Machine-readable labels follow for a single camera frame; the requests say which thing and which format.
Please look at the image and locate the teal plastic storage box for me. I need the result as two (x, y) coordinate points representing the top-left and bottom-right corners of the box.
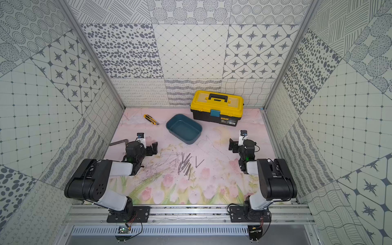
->
(166, 114), (203, 145)

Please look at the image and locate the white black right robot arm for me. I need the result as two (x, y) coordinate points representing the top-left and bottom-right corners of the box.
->
(229, 137), (298, 211)

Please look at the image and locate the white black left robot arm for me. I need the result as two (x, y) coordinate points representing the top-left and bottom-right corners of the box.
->
(64, 138), (158, 215)

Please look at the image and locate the dark metal hex key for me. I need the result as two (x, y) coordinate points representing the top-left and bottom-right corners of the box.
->
(109, 139), (129, 146)

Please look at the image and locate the yellow black utility knife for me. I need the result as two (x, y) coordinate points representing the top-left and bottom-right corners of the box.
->
(144, 114), (159, 125)

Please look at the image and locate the steel nail pile middle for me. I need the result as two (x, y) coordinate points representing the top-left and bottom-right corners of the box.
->
(181, 153), (192, 172)

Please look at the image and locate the steel nail pile right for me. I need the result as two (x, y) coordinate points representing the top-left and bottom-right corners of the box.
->
(185, 164), (192, 176)

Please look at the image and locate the yellow black toolbox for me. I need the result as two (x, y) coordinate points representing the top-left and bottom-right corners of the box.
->
(190, 90), (244, 127)

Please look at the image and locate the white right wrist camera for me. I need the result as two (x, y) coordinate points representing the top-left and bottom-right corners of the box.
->
(238, 130), (248, 146)

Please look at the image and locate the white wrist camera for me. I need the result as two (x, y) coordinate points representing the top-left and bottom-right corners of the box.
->
(238, 130), (248, 146)
(136, 133), (147, 148)

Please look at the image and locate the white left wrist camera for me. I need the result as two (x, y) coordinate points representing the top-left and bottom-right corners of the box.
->
(136, 133), (147, 148)

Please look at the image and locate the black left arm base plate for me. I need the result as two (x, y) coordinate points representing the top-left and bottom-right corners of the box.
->
(106, 206), (151, 223)

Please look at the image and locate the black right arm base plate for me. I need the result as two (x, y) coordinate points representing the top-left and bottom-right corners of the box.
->
(227, 205), (271, 223)

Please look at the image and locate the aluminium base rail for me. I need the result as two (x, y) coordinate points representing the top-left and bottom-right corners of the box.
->
(64, 204), (315, 225)

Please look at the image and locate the white perforated cable duct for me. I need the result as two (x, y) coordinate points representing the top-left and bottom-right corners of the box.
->
(71, 225), (248, 236)

